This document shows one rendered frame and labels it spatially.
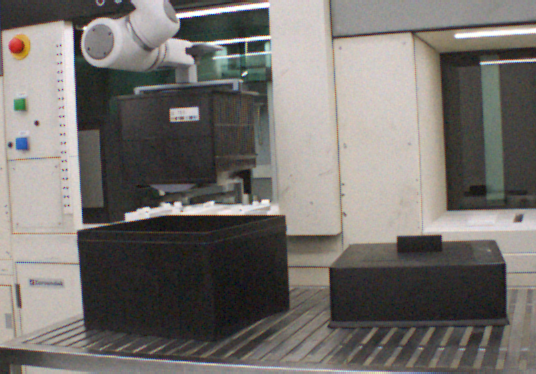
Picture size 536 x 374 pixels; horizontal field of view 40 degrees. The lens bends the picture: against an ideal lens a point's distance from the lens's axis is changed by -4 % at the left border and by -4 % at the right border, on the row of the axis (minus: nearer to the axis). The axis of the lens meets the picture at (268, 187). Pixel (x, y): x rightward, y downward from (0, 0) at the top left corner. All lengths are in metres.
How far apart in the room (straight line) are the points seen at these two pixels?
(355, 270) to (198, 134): 0.42
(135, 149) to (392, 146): 0.52
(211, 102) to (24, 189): 0.73
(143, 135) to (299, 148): 0.33
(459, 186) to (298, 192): 0.57
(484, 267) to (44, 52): 1.23
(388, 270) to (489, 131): 0.86
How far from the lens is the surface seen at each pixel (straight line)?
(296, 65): 1.60
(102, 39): 1.31
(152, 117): 1.50
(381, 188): 1.61
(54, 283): 1.98
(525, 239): 1.59
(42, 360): 1.25
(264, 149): 2.64
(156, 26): 1.31
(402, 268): 1.23
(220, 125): 1.47
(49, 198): 1.97
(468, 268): 1.23
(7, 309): 2.09
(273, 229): 1.36
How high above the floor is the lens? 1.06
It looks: 3 degrees down
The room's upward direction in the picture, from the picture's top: 3 degrees counter-clockwise
